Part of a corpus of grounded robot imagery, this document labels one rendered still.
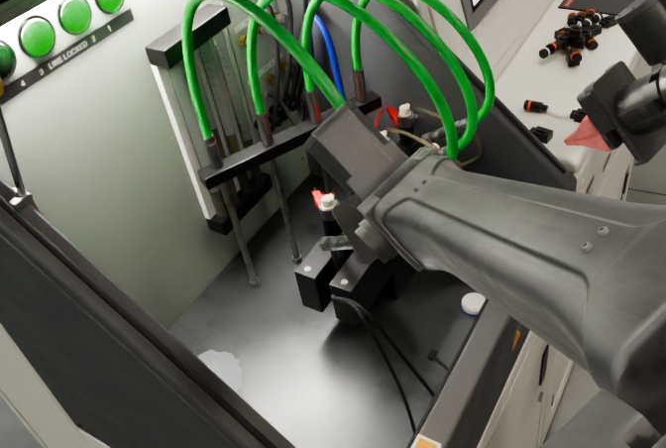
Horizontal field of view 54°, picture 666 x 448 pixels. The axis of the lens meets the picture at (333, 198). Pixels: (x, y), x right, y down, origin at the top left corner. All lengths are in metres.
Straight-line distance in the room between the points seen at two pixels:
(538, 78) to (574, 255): 1.17
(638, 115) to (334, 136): 0.35
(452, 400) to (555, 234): 0.66
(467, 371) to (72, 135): 0.60
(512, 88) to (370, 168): 0.84
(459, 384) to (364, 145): 0.44
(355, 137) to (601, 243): 0.35
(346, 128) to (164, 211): 0.60
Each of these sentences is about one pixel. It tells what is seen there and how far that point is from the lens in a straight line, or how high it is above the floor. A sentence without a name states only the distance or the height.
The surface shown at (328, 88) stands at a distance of 0.66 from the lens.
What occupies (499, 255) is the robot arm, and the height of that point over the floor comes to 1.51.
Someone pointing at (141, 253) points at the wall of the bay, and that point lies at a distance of 1.08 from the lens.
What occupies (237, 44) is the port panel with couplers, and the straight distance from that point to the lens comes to 1.14.
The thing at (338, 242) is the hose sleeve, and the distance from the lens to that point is 0.82.
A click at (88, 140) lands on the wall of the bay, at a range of 0.95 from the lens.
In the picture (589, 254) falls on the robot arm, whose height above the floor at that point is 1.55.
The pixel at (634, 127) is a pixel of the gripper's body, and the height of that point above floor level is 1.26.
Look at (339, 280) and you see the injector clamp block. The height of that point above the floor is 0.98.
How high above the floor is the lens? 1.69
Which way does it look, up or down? 40 degrees down
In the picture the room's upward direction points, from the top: 10 degrees counter-clockwise
